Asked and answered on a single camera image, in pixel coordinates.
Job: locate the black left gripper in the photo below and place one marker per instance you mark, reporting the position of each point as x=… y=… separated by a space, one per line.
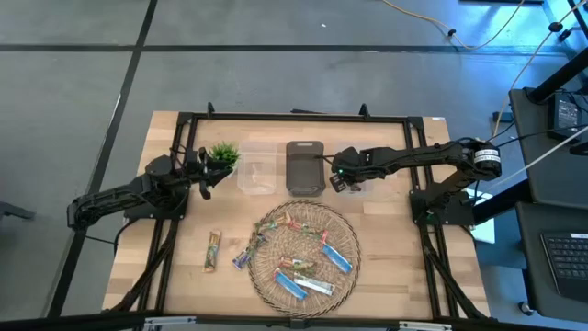
x=202 y=167

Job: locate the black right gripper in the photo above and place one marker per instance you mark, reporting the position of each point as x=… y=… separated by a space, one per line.
x=353 y=162

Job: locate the red and green granola bar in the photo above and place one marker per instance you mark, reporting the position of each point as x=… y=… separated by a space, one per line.
x=304 y=228
x=297 y=265

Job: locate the tan and green granola bar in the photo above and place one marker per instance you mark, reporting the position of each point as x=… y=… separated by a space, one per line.
x=212 y=251

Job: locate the white and blue granola bar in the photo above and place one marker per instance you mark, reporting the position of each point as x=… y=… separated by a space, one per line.
x=314 y=284

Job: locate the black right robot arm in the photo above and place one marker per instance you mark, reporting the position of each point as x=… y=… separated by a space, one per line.
x=436 y=154

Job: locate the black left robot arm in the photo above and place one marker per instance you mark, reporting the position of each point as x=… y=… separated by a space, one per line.
x=115 y=195

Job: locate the green plant in white pot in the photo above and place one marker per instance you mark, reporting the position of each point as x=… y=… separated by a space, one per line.
x=226 y=152

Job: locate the dark smoked plastic container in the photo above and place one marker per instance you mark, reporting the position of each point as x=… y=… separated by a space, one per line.
x=305 y=170

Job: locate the round woven straw mat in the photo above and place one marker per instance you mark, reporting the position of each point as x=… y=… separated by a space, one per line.
x=303 y=248

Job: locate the black side desk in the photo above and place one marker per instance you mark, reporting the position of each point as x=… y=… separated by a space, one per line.
x=533 y=276
x=533 y=151

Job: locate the grey chair base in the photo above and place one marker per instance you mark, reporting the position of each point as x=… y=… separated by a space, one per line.
x=14 y=210

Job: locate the black power adapter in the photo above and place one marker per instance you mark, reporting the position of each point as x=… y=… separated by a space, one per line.
x=565 y=117

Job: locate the black keyboard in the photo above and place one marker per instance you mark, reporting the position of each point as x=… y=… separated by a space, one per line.
x=569 y=262

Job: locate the black desk leg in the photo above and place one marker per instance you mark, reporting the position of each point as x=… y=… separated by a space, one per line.
x=558 y=78

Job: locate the black aluminium table frame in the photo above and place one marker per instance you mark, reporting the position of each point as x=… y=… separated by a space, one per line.
x=298 y=117

